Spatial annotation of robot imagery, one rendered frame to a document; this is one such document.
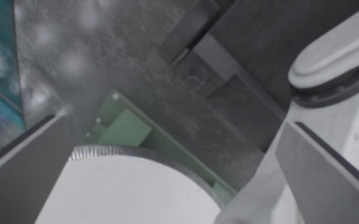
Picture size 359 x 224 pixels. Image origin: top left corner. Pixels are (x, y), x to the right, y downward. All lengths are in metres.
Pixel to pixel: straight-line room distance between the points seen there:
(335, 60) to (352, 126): 0.09
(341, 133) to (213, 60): 0.29
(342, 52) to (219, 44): 0.25
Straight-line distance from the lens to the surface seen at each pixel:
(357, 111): 0.29
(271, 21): 0.45
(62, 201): 0.68
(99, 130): 1.31
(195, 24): 0.47
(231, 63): 0.47
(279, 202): 0.22
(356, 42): 0.31
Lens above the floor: 0.60
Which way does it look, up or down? 41 degrees down
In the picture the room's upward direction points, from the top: 149 degrees counter-clockwise
